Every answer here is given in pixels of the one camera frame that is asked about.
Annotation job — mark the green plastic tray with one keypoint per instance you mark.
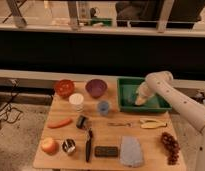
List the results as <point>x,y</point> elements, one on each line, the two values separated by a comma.
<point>127,96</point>

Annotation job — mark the silver metal can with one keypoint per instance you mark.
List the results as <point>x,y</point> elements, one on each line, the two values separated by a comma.
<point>69,146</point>

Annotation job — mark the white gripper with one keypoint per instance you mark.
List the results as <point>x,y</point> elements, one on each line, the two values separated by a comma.
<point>143,91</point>

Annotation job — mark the orange carrot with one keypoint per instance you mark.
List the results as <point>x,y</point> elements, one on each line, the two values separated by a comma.
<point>60,124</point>

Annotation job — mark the white cup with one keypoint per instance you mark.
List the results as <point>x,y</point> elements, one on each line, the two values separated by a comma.
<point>77,101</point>

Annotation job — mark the purple grape bunch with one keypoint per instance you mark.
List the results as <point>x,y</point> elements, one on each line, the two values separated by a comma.
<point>172,146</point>

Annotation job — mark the red bowl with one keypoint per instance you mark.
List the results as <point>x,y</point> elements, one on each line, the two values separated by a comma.
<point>64,88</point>

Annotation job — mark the red yellow apple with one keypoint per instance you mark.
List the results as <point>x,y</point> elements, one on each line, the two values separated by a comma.
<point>49,145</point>

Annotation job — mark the yellow banana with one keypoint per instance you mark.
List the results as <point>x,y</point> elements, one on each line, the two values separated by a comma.
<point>151,124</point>

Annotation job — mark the grey folded cloth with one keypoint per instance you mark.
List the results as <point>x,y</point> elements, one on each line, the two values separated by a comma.
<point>130,152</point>

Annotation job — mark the purple bowl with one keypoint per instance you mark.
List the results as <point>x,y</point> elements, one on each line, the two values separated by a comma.
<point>96,87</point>

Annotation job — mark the blue translucent cup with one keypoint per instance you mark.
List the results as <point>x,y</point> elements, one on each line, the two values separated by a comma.
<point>103,108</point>

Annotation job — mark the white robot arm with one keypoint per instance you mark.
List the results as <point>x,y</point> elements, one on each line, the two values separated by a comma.
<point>160,83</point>

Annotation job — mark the black rectangular remote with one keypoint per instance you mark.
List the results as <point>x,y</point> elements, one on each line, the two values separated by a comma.
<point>106,151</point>

